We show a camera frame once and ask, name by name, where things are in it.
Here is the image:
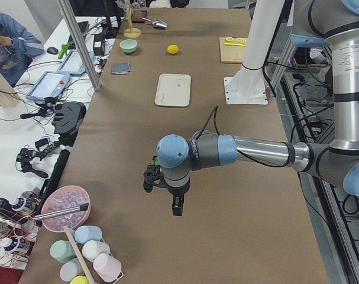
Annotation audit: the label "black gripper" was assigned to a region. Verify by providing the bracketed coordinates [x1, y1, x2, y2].
[168, 189, 187, 216]

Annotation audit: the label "yellow lemon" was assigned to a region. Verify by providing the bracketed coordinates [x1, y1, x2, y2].
[167, 44, 180, 55]

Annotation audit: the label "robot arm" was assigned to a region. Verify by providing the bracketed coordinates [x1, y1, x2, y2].
[157, 1, 359, 216]

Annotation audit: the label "cream rabbit tray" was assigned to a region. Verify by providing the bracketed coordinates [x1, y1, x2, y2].
[154, 73, 192, 107]

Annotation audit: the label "metal tongs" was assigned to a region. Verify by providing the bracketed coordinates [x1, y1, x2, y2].
[32, 203, 90, 221]

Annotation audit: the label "pink cup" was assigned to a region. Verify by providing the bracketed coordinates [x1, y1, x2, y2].
[93, 253, 124, 283]

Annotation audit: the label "white cup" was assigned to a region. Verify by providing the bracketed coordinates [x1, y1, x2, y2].
[82, 240, 111, 262]

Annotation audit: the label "blue cup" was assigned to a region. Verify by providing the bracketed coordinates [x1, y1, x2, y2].
[75, 225, 102, 244]

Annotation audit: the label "pink bowl with ice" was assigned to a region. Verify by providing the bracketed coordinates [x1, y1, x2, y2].
[41, 185, 91, 233]

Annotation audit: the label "yellow cup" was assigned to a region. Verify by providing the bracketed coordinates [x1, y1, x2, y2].
[70, 275, 89, 284]

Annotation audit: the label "green cup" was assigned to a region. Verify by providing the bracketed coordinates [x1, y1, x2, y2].
[50, 240, 76, 264]

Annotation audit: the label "grey cup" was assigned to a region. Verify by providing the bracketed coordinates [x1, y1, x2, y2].
[60, 258, 85, 282]

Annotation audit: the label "grey folded cloth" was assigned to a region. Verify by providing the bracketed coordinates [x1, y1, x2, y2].
[111, 62, 131, 75]

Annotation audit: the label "wooden cutting board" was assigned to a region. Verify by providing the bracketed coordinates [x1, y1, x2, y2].
[219, 37, 248, 64]

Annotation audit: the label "mint green bowl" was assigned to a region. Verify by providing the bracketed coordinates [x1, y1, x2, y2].
[119, 39, 138, 53]

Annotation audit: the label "yellow plastic knife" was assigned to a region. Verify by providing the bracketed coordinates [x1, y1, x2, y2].
[223, 43, 246, 47]

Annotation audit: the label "teach pendant tablet far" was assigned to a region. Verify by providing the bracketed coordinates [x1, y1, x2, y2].
[57, 50, 95, 77]

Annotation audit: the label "teach pendant tablet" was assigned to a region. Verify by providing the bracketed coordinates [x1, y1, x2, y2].
[26, 71, 70, 101]
[57, 50, 95, 77]

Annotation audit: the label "teach pendant tablet near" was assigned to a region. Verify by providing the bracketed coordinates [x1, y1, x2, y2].
[26, 71, 70, 101]

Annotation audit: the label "wooden mug tree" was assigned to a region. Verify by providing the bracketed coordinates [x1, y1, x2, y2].
[124, 7, 141, 38]

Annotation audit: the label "metal scoop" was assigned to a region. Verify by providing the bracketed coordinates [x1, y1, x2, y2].
[142, 17, 168, 30]

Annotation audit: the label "black computer mouse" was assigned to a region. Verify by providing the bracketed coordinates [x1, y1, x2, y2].
[47, 47, 59, 55]

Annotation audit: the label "seated person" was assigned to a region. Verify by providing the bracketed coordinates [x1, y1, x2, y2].
[0, 12, 44, 86]

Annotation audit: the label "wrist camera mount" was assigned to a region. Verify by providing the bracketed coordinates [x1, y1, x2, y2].
[143, 156, 167, 193]

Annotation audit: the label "aluminium frame post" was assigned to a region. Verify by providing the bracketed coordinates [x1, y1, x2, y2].
[57, 0, 101, 91]

